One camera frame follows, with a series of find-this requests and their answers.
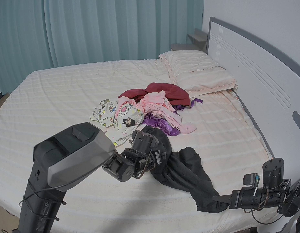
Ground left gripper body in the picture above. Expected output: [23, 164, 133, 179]
[137, 150, 168, 178]

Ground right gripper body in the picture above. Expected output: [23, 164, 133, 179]
[229, 188, 265, 210]

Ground black T-shirt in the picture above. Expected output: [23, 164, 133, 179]
[132, 125, 228, 213]

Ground bed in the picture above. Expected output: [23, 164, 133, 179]
[0, 16, 300, 233]

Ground purple satin garment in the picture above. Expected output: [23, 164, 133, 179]
[143, 97, 204, 136]

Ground white printed pyjamas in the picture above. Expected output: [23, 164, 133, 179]
[90, 98, 144, 147]

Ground pink garment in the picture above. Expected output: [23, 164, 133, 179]
[136, 91, 197, 135]

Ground dark red garment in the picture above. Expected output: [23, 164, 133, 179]
[118, 82, 191, 107]

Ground cream pillow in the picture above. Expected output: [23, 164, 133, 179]
[158, 50, 238, 98]

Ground grey bedside table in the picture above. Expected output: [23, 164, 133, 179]
[171, 28, 209, 51]

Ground blue-green curtain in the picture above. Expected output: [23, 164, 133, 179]
[43, 0, 205, 67]
[0, 0, 55, 95]

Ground black cable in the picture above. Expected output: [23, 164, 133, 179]
[245, 203, 283, 226]

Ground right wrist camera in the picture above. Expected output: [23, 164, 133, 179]
[243, 173, 260, 190]

